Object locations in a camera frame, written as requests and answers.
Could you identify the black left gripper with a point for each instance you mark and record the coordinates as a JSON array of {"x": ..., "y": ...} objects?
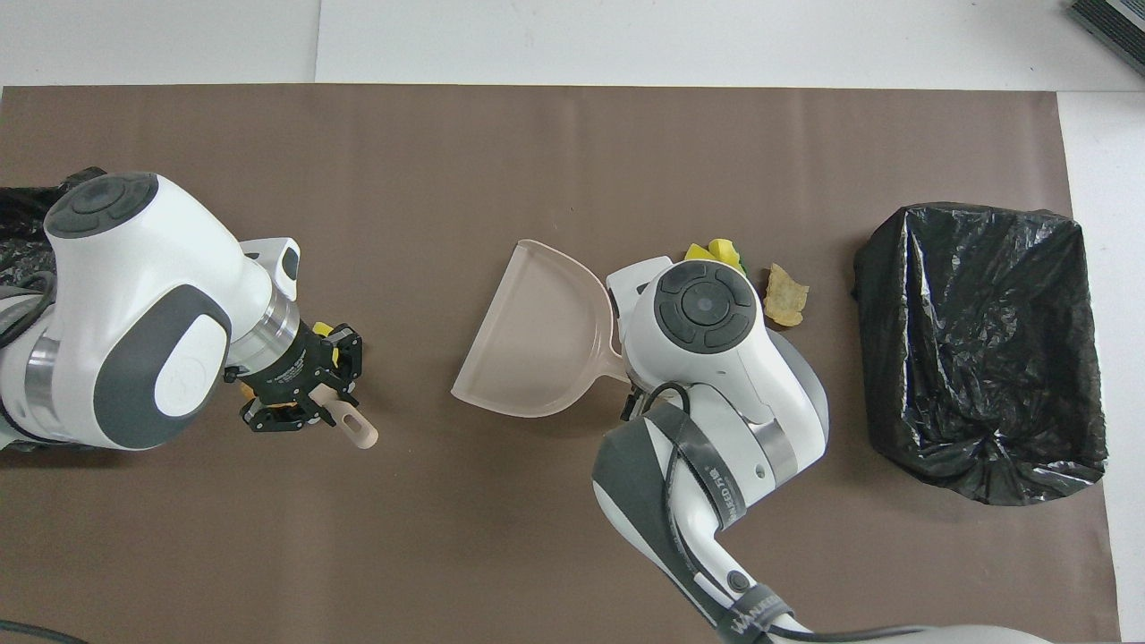
[{"x": 282, "y": 362}]

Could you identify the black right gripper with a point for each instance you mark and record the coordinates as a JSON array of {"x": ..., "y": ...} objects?
[{"x": 633, "y": 402}]

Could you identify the pink plastic dustpan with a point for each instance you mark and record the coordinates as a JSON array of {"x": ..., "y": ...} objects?
[{"x": 537, "y": 340}]

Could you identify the small yellow green sponge piece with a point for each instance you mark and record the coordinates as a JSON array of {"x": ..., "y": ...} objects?
[{"x": 726, "y": 255}]

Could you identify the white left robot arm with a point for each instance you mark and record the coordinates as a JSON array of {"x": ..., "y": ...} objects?
[{"x": 134, "y": 295}]

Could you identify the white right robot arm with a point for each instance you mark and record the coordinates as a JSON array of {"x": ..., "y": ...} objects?
[{"x": 707, "y": 358}]

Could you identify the bin lined with black bag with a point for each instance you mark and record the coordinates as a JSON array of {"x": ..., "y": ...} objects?
[
  {"x": 966, "y": 313},
  {"x": 22, "y": 215}
]

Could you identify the brown paper table mat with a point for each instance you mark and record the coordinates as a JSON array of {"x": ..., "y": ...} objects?
[{"x": 501, "y": 555}]

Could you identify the dark grey ribbed device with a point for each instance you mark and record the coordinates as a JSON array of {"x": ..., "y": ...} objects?
[{"x": 1118, "y": 22}]

